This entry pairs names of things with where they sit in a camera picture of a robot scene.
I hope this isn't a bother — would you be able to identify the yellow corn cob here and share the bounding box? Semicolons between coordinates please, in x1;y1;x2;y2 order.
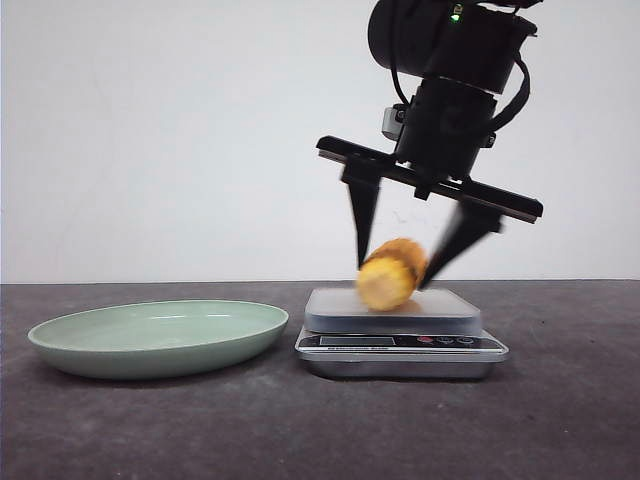
355;238;428;311

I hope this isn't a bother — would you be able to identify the silver digital kitchen scale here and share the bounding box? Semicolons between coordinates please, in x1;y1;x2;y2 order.
295;288;509;379

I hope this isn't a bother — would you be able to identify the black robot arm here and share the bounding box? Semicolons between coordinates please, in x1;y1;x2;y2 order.
317;1;543;284

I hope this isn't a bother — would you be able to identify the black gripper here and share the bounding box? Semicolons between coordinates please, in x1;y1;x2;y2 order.
316;79;543;290

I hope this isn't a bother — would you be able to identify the green plate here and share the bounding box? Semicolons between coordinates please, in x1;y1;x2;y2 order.
27;299;289;380

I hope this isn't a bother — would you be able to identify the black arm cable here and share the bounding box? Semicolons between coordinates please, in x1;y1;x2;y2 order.
487;57;532;132

